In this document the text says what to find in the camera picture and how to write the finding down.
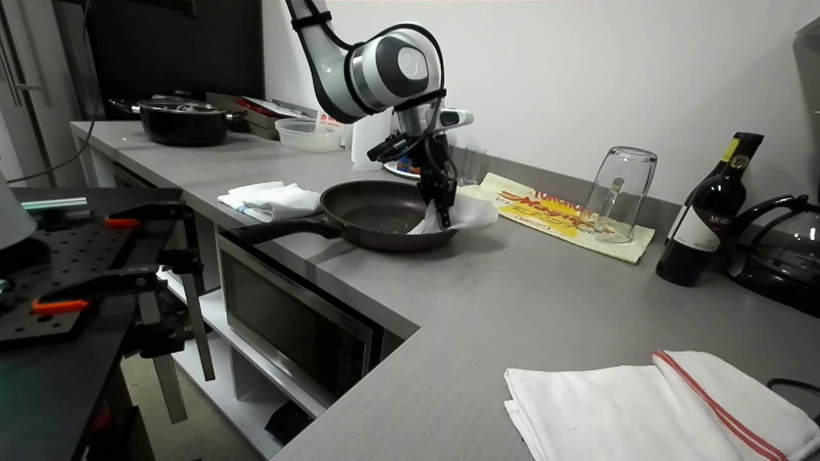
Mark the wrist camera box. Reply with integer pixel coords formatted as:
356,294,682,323
438,108,478,131

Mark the steel microwave oven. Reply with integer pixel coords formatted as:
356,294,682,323
216,232,406,409

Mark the yellow printed tea towel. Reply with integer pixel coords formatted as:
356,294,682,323
450,168,660,266

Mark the white red striped towel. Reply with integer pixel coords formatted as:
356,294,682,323
501,345,820,461

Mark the stack of books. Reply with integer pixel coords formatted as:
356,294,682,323
228,94,322,143

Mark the white paper towel roll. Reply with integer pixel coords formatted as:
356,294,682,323
350,113,395,175

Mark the dark monitor screen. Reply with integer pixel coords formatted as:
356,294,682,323
86,0,266,113

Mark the small white plate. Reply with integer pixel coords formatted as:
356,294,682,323
379,155,429,181

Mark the black nonstick frying pan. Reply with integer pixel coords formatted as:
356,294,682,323
228,177,469,253

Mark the black cooking pot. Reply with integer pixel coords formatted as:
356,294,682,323
108,91,234,149

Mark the small clear tumbler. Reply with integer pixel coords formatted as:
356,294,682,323
459,149,493,187

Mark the clear plastic container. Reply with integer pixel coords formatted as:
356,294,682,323
275,109,355,154

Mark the white blue folded tea towel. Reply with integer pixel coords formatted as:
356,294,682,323
216,177,325,223

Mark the black kettle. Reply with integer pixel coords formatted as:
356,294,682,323
721,193,820,321

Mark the orange handled black clamp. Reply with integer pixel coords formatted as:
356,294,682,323
50,199,187,239
0,264,164,323

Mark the clear upturned drinking glass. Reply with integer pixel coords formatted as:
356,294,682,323
585,143,661,245

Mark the grey door with handle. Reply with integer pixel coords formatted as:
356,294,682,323
0,0,90,190

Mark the yellow capped wine bottle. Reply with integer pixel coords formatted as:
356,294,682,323
653,129,767,290

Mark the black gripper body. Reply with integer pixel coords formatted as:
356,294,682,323
397,125,457,187

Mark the white shelf under counter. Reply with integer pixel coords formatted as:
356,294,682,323
169,290,328,459

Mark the black perforated mounting board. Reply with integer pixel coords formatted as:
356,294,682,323
0,187,187,345

